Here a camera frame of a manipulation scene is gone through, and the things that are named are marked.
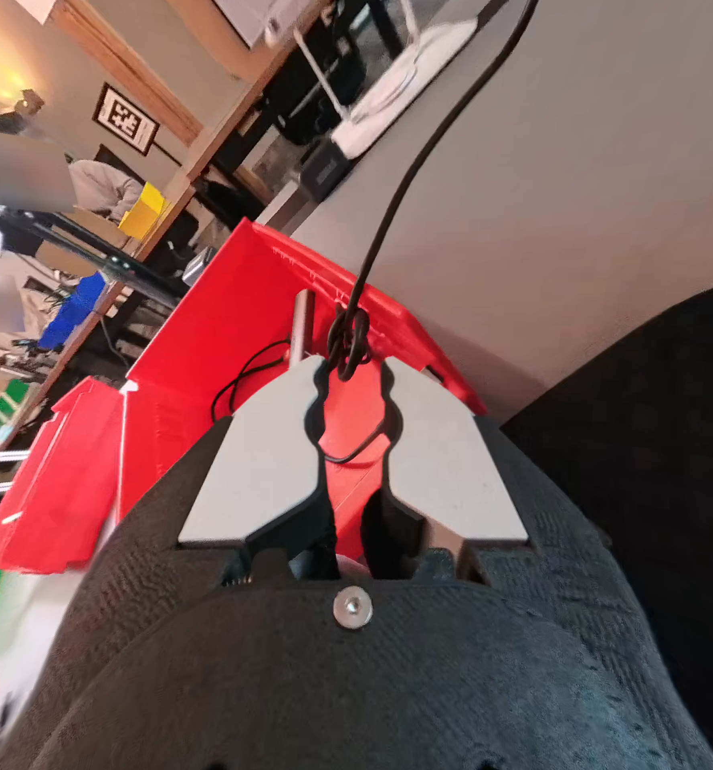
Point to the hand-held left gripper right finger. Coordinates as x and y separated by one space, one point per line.
452 475

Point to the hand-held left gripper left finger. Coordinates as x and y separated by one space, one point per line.
254 475

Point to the red plastic bin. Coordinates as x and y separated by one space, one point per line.
212 337
49 493

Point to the black hex-patterned pouch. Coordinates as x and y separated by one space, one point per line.
633 451

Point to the grey power adapter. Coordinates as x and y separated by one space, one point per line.
197 269

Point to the blue plastic bin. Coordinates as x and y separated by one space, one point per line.
71 313

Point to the yellow plastic bin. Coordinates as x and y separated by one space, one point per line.
143 213

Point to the black power adapter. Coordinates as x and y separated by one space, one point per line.
326 171

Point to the printed tag card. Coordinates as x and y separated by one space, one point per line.
125 119

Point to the instruction sheet on stand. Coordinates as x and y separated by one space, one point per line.
404 84

